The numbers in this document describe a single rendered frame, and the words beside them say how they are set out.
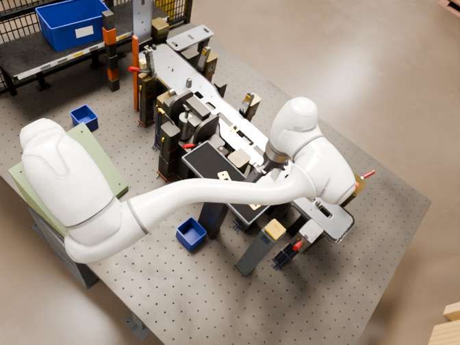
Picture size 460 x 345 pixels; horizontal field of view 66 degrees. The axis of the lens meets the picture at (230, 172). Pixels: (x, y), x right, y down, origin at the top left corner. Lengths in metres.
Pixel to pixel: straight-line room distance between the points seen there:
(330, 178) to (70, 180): 0.60
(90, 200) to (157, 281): 0.88
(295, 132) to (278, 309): 1.01
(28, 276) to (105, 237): 1.63
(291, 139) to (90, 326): 1.76
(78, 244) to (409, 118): 3.60
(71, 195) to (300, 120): 0.56
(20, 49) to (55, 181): 1.25
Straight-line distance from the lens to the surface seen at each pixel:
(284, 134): 0.94
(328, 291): 1.85
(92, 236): 0.88
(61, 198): 0.84
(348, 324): 1.86
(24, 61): 1.95
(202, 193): 0.89
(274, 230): 1.32
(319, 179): 0.88
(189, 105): 1.53
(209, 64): 1.97
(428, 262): 3.21
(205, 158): 1.40
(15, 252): 2.56
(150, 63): 1.75
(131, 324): 2.32
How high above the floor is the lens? 2.30
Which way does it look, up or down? 56 degrees down
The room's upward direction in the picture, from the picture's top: 22 degrees clockwise
